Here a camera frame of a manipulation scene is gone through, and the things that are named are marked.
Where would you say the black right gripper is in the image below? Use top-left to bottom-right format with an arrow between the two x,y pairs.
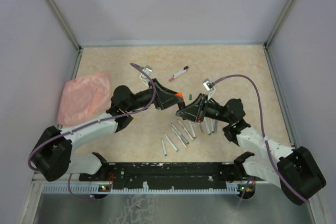
176,93 -> 232,123

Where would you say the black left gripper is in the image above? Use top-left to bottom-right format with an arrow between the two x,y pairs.
126,78 -> 183,113

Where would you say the orange highlighter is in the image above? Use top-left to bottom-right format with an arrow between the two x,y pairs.
175,93 -> 184,103

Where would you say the dark green capped marker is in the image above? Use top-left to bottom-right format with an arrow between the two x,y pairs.
204,119 -> 212,135

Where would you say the light green capped marker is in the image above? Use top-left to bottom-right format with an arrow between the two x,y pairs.
178,119 -> 194,141

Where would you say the pink capped marker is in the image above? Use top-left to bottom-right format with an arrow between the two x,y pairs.
189,121 -> 197,140

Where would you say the black capped white marker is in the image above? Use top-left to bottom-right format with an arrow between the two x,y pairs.
211,119 -> 215,133

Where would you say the yellow capped white marker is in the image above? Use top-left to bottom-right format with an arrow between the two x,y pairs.
171,127 -> 188,149

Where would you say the grey purple pen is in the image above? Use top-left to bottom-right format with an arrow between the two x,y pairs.
214,120 -> 218,133

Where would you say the grey blue capped marker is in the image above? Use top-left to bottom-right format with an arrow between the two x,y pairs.
163,133 -> 179,152

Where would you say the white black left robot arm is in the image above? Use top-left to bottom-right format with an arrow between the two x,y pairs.
28,79 -> 183,182

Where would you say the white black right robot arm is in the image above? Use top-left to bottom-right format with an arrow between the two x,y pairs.
176,94 -> 327,205

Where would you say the blue tipped white marker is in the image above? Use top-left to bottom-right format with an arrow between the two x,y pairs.
169,66 -> 189,81

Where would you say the pink cloth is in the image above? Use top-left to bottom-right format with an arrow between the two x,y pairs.
57,72 -> 111,126

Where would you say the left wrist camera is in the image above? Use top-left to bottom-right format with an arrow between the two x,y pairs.
139,66 -> 152,88

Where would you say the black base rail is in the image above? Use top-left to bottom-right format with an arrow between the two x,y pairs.
79,162 -> 248,190

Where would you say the aluminium frame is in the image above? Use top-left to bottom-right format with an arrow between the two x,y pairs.
18,0 -> 336,224

